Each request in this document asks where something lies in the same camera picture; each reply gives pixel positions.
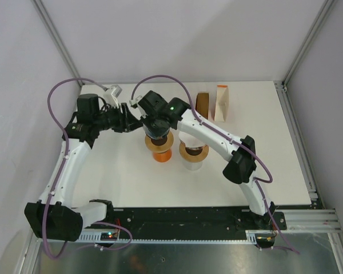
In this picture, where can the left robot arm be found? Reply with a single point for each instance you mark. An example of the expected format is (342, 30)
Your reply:
(52, 216)

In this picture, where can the orange glass carafe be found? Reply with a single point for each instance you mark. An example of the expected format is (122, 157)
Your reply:
(162, 157)

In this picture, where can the clear glass carafe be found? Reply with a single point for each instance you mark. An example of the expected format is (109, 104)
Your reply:
(192, 166)

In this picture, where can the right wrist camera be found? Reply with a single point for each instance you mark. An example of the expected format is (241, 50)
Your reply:
(137, 102)

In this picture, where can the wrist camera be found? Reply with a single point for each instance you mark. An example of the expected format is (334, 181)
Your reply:
(111, 95)
(137, 102)

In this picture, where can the white paper coffee filter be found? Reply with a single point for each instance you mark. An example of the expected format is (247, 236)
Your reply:
(190, 141)

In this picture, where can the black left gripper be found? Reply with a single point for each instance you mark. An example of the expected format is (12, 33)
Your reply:
(127, 121)

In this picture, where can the blue ribbed glass dripper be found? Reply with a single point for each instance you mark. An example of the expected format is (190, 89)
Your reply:
(156, 134)

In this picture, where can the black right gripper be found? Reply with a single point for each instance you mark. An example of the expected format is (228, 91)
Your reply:
(146, 121)

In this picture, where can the orange box of white filters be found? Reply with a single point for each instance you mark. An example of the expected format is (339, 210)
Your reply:
(220, 107)

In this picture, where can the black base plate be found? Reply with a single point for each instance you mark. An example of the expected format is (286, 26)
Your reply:
(177, 220)

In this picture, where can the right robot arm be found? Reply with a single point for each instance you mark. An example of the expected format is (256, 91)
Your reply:
(238, 152)

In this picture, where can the grey cable duct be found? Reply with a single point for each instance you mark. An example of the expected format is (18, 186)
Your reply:
(111, 236)

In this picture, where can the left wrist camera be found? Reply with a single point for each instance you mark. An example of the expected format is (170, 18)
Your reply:
(111, 95)

